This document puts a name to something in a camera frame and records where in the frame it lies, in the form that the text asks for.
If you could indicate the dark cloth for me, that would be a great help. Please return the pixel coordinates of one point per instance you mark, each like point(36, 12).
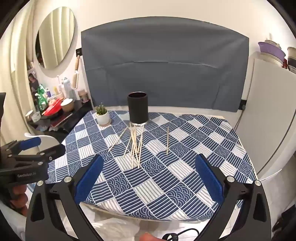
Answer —
point(285, 220)

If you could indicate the white spray bottle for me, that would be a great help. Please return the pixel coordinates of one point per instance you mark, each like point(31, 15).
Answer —
point(66, 87)

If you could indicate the red plastic container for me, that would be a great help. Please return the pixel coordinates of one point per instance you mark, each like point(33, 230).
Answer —
point(54, 107)

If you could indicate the printed photo card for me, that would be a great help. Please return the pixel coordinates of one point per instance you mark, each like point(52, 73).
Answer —
point(32, 80)

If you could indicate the green plastic packet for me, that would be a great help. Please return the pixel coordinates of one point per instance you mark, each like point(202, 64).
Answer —
point(41, 99)

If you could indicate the person's left forearm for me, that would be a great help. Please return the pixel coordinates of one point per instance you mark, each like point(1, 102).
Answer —
point(11, 220)

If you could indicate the purple pot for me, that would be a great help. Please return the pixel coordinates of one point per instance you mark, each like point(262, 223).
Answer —
point(271, 49)

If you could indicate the blue patterned tablecloth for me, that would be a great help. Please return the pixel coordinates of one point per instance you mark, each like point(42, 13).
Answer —
point(185, 166)

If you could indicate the pale wooden chopstick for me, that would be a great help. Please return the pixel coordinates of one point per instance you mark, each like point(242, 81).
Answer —
point(167, 141)

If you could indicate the white cabinet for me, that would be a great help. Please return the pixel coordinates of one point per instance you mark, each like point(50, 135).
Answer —
point(266, 104)

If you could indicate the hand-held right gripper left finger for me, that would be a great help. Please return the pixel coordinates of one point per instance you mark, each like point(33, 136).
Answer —
point(89, 178)

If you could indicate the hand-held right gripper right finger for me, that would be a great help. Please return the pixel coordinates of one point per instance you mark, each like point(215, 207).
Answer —
point(209, 178)

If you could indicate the grey fabric headboard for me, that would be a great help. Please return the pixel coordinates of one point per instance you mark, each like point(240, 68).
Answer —
point(161, 69)

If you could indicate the person's right hand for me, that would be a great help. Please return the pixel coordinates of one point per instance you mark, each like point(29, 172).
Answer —
point(149, 237)

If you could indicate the small plant in white pot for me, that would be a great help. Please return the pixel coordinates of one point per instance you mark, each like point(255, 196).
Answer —
point(102, 117)

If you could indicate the white plastic bag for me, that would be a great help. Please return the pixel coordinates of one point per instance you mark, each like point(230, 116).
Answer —
point(115, 229)

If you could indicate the bunch of wooden chopsticks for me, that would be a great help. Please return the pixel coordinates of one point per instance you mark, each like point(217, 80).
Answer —
point(133, 143)

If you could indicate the wooden hairbrush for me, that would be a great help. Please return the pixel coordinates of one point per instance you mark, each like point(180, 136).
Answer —
point(75, 80)

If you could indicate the round wooden coaster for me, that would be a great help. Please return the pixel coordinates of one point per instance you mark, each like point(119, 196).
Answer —
point(107, 124)

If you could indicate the black cylindrical cup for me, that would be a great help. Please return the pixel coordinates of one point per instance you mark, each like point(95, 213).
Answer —
point(137, 109)

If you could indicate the black wall outlet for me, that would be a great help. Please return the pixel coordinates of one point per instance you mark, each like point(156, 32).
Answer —
point(243, 106)

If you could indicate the white ceramic container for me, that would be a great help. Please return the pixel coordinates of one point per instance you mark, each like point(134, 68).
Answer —
point(291, 54)

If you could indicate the beige jar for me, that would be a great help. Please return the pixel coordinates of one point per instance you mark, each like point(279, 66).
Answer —
point(83, 95)

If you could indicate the beige ceramic bowl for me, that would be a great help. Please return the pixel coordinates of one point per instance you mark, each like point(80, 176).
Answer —
point(67, 104)

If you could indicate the dark side table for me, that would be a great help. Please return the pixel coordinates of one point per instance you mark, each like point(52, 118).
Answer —
point(69, 118)

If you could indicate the person's left hand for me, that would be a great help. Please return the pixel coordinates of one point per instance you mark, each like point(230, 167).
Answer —
point(19, 194)

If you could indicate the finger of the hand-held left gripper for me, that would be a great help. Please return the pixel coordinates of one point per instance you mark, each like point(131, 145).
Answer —
point(56, 150)
point(30, 142)

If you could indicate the cream curtain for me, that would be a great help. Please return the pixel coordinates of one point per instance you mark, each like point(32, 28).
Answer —
point(18, 58)

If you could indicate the round wall mirror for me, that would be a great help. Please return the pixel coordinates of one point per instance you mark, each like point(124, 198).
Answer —
point(55, 37)

